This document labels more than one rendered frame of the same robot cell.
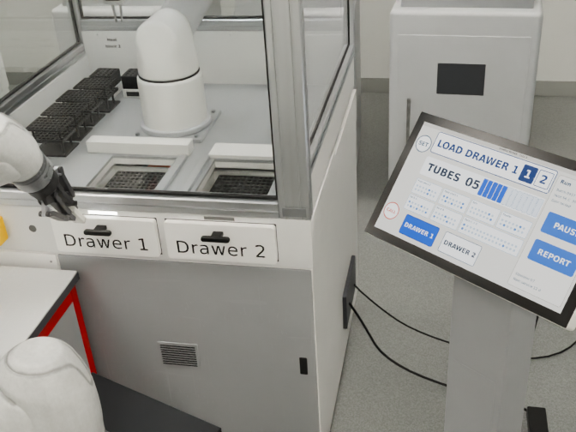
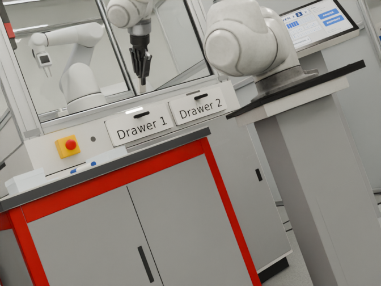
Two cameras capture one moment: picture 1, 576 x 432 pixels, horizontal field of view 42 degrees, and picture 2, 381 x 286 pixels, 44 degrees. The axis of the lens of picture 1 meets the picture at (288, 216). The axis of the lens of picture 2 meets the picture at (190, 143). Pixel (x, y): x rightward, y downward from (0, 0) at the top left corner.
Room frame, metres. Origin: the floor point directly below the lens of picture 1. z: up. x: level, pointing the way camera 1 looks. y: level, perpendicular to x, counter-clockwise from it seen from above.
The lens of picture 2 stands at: (0.23, 1.77, 0.73)
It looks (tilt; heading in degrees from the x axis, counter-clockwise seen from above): 0 degrees down; 314
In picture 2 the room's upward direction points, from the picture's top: 20 degrees counter-clockwise
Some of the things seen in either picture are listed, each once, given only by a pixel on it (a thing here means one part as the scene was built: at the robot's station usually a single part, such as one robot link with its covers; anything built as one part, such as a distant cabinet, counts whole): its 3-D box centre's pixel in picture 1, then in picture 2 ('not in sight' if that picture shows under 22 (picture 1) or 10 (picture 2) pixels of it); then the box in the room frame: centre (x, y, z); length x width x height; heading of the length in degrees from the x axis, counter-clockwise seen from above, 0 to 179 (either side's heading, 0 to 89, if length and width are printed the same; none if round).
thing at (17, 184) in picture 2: not in sight; (26, 183); (1.55, 1.12, 0.79); 0.13 x 0.09 x 0.05; 168
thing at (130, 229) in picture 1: (105, 235); (140, 124); (1.71, 0.48, 0.87); 0.29 x 0.02 x 0.11; 77
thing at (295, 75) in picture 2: not in sight; (286, 80); (1.02, 0.44, 0.81); 0.22 x 0.18 x 0.06; 54
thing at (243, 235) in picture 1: (220, 242); (198, 105); (1.64, 0.18, 0.87); 0.29 x 0.02 x 0.11; 77
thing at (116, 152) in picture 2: not in sight; (106, 158); (1.56, 0.81, 0.78); 0.12 x 0.08 x 0.04; 3
